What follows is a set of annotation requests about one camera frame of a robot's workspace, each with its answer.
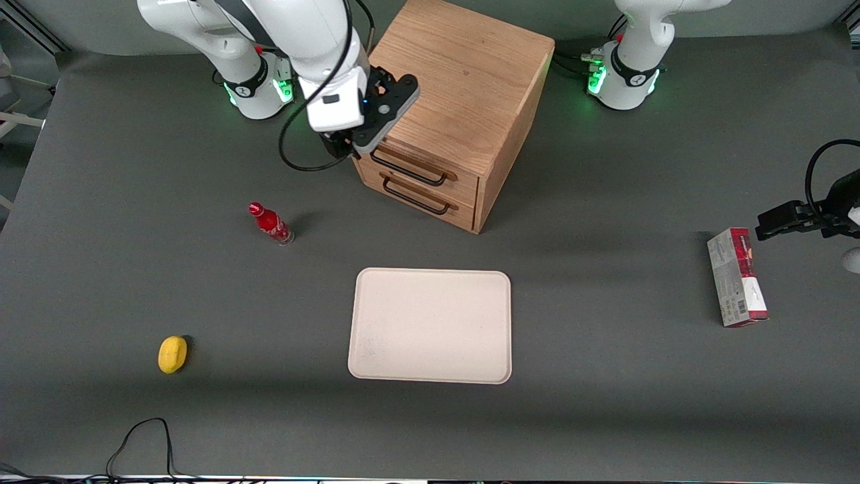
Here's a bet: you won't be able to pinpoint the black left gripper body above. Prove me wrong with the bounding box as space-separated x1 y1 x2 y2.
804 168 860 240

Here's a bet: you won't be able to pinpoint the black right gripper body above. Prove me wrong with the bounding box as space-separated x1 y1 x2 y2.
320 129 357 159

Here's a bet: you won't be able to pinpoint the black metal drawer handle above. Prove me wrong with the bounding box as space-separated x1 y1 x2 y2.
382 176 452 216
370 149 448 187

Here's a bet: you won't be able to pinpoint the wooden drawer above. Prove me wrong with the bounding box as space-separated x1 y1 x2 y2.
355 132 481 206
360 168 479 234

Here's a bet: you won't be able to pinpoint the wooden drawer cabinet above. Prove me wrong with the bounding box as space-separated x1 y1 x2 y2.
354 0 556 235

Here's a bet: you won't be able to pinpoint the red and grey carton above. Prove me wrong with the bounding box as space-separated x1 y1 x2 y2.
707 227 769 329

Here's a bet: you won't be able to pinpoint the red plastic bottle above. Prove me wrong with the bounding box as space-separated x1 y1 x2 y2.
248 202 295 247

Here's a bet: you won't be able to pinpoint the beige rectangular tray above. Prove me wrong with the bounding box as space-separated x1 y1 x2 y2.
347 268 513 385

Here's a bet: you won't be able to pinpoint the yellow lemon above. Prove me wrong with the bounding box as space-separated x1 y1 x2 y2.
158 335 188 374

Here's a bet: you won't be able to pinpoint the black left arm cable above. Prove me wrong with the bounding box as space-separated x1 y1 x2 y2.
805 138 860 217

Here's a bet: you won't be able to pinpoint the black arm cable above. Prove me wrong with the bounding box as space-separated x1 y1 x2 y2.
805 138 860 217
278 0 377 173

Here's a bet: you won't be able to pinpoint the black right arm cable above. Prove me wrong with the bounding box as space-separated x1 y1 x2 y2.
278 0 377 173

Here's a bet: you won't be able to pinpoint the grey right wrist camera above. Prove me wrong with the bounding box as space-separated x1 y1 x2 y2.
352 66 421 157

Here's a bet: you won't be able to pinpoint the black left base cables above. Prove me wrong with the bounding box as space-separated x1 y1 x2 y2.
552 13 629 76

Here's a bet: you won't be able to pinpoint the white furniture frame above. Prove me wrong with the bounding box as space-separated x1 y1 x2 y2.
0 46 45 210

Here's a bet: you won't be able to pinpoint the aluminium frame bar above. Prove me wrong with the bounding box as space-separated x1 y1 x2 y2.
0 0 71 56

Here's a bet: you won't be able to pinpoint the black cable on table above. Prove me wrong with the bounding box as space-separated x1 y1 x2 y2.
0 417 202 482

